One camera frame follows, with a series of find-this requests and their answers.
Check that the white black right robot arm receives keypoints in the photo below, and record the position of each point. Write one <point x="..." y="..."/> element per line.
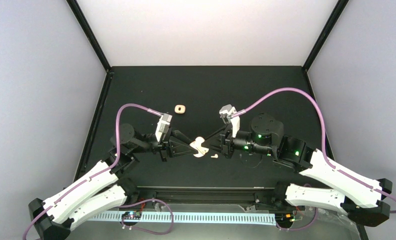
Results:
<point x="359" y="198"/>

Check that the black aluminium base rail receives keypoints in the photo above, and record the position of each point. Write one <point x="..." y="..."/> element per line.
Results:
<point x="264" y="198"/>

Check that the beige earbud charging case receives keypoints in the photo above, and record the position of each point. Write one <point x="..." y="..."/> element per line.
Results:
<point x="197" y="145"/>

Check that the black right frame post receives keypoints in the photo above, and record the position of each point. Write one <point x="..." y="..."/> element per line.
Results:
<point x="324" y="34"/>

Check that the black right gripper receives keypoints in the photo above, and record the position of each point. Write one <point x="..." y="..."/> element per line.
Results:
<point x="223" y="145"/>

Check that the light blue slotted cable duct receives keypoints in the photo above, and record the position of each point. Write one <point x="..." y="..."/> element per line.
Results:
<point x="266" y="219"/>

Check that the small green circuit board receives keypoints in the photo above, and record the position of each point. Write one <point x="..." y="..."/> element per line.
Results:
<point x="134" y="216"/>

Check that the black frame post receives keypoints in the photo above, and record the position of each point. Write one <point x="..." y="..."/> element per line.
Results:
<point x="88" y="32"/>
<point x="324" y="34"/>

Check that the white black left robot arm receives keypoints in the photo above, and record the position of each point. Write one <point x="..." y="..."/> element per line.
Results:
<point x="106" y="185"/>

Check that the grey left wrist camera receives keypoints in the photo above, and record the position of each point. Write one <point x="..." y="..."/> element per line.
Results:
<point x="163" y="126"/>

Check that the black left frame post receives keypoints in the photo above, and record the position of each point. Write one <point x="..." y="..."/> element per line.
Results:
<point x="88" y="32"/>

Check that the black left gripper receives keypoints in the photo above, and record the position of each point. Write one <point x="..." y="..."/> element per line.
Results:
<point x="165" y="147"/>

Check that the small beige square case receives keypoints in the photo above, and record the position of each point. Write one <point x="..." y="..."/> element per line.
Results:
<point x="180" y="109"/>

